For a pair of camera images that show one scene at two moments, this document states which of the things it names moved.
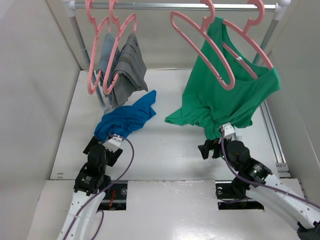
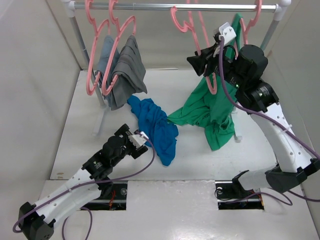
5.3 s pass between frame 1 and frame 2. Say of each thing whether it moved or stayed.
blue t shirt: moved
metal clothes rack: stayed
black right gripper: moved
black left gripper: moved
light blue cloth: stayed
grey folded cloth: stayed
